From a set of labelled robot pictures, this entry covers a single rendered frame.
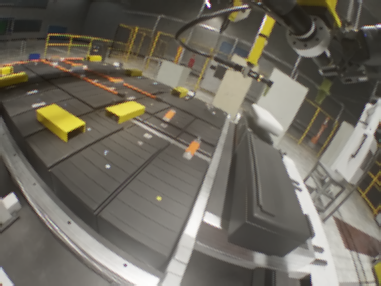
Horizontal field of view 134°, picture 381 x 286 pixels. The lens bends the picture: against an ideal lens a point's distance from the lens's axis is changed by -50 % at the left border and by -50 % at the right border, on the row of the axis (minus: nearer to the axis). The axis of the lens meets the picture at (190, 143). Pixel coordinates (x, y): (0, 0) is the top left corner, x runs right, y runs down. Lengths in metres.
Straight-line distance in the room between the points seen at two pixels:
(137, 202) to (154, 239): 0.08
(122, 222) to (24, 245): 0.27
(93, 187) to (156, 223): 0.14
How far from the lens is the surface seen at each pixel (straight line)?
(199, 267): 0.56
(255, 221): 0.28
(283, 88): 4.94
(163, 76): 5.11
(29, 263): 0.43
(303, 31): 0.31
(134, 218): 0.30
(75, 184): 0.33
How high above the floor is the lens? 1.26
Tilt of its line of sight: 27 degrees down
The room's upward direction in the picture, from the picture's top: 24 degrees clockwise
